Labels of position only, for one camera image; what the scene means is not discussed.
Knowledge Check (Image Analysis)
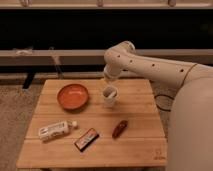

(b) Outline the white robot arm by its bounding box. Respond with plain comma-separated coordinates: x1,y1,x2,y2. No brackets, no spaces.
104,41,213,171

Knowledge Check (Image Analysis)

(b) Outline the orange ceramic bowl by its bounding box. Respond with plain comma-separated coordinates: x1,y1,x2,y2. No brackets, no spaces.
57,84,89,110

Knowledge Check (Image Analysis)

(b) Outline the wooden table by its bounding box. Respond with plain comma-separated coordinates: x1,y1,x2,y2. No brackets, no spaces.
16,79,167,168

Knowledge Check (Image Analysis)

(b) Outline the brown sausage-shaped object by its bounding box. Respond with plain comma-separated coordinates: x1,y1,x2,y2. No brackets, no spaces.
112,120,128,139

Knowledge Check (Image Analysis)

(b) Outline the black orange snack bar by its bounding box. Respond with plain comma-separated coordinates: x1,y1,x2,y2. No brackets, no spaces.
74,128,99,152

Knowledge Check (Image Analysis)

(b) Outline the white plastic bottle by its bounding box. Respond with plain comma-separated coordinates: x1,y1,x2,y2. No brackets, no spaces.
38,121,78,142

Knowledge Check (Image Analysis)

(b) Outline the black cable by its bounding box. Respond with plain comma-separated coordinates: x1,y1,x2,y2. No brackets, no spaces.
153,93,175,113

